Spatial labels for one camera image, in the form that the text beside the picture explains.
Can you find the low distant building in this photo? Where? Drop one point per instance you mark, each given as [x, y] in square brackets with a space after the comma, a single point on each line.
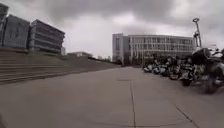
[79, 54]

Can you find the grey paved plaza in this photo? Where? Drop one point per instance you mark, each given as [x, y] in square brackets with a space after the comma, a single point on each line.
[100, 100]

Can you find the white glass-fronted building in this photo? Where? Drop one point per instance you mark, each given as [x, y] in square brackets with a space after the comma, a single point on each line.
[153, 46]

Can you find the dark multi-storey building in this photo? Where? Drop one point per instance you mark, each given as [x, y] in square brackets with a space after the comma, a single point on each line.
[40, 38]

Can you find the wide stone steps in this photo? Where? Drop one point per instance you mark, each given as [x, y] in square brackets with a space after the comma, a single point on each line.
[30, 66]

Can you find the row of parked motorbikes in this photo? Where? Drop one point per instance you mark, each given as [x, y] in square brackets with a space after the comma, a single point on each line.
[196, 66]

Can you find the lamp pole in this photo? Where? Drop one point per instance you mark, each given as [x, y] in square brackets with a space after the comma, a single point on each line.
[197, 31]

